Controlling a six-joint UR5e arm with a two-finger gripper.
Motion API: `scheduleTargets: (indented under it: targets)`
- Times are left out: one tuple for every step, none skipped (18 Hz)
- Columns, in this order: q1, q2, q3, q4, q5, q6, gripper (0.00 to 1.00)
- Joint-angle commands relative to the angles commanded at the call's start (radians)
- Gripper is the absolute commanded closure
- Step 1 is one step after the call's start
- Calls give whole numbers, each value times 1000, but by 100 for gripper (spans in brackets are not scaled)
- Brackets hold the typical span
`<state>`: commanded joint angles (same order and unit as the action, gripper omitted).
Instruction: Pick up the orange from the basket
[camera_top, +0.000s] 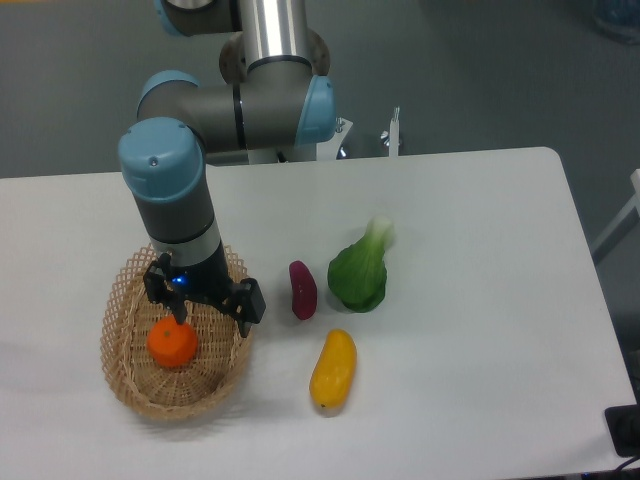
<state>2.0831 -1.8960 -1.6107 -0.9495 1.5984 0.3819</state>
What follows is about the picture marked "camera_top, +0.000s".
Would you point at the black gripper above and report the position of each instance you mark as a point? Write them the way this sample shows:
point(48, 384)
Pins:
point(207, 282)

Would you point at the orange fruit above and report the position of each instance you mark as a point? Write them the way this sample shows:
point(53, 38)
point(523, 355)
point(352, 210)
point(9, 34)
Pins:
point(171, 344)

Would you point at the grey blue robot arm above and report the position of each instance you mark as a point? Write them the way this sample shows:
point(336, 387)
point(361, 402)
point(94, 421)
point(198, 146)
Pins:
point(282, 103)

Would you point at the woven wicker basket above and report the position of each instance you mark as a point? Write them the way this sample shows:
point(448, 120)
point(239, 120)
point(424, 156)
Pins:
point(137, 380)

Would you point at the purple sweet potato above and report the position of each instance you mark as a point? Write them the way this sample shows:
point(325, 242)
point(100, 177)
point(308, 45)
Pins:
point(304, 291)

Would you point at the yellow mango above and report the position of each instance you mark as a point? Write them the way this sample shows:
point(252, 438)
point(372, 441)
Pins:
point(334, 372)

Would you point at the green bok choy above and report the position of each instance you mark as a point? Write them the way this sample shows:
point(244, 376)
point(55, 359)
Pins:
point(357, 276)

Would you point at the black device at edge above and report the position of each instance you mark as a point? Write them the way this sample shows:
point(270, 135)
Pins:
point(623, 426)

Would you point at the white metal bracket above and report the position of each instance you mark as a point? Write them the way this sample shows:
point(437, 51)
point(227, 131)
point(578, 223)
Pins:
point(390, 138)

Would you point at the white frame at right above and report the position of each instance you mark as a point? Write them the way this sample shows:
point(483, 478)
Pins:
point(619, 226)

